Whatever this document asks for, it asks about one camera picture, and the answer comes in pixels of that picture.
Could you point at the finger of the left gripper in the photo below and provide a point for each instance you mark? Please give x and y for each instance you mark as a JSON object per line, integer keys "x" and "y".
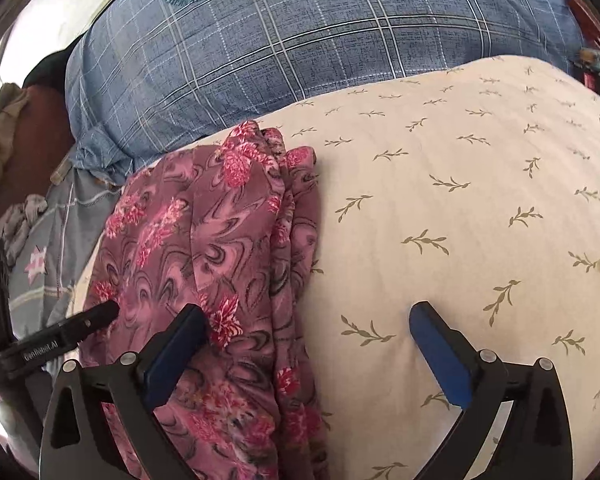
{"x": 77, "y": 328}

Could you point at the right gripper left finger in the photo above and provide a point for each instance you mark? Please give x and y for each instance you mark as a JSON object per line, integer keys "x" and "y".
{"x": 77, "y": 442}

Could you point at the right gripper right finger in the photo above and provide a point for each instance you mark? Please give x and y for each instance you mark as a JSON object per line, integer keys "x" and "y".
{"x": 536, "y": 439}

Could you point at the pink floral garment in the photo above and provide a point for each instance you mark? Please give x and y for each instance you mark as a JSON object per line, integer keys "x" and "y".
{"x": 233, "y": 229}

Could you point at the grey star-print bedsheet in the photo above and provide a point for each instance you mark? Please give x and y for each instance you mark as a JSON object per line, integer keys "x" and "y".
{"x": 48, "y": 274}

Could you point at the grey crumpled sock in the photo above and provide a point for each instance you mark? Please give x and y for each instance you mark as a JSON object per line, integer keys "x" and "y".
{"x": 16, "y": 224}

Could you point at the cream leaf-print pillow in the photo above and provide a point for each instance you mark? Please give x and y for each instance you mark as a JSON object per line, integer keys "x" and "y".
{"x": 478, "y": 190}

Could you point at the blue plaid pillow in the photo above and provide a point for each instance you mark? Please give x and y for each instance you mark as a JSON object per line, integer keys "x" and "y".
{"x": 150, "y": 76}

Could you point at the pile of mixed clutter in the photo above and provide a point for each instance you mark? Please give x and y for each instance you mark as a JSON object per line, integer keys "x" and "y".
{"x": 586, "y": 64}

